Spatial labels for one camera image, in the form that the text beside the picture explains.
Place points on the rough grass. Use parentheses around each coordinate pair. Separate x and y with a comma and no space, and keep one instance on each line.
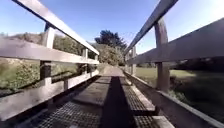
(20,73)

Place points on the wooden bridge railing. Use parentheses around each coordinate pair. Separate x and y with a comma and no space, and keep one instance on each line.
(33,51)
(200,43)

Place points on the dark tree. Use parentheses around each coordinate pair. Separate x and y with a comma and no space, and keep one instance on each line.
(110,38)

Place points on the green bush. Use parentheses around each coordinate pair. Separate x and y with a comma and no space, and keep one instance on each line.
(108,55)

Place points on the metal mesh bridge deck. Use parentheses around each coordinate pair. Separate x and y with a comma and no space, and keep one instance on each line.
(96,93)

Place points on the grass field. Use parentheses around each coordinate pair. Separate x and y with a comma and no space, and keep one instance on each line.
(146,71)

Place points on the pale dirt path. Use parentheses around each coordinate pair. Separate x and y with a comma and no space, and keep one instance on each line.
(111,71)

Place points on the green hedge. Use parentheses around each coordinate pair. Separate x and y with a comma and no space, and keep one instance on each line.
(66,43)

